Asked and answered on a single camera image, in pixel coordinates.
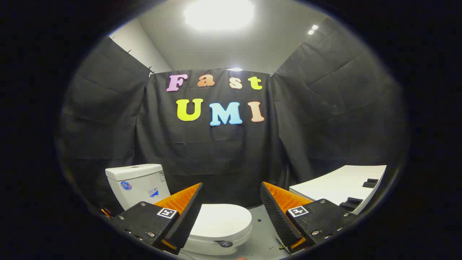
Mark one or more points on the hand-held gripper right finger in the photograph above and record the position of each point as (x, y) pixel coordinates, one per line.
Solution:
(276, 216)

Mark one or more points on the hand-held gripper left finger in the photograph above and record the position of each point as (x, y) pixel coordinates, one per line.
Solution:
(187, 216)

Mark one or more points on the white toilet lid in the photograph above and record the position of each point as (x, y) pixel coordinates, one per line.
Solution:
(223, 220)

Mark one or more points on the white ceramic toilet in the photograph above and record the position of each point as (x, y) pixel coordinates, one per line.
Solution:
(137, 180)

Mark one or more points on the white drawer cabinet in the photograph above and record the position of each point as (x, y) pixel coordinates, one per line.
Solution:
(339, 184)

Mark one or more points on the black backdrop cloth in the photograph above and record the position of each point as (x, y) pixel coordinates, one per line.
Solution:
(231, 159)

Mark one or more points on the small ceiling light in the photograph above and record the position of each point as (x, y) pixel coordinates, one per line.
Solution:
(234, 69)

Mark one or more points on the small ceiling spotlights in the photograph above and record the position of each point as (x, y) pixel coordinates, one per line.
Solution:
(313, 29)

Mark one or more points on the large round ceiling light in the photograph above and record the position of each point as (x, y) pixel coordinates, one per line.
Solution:
(219, 14)

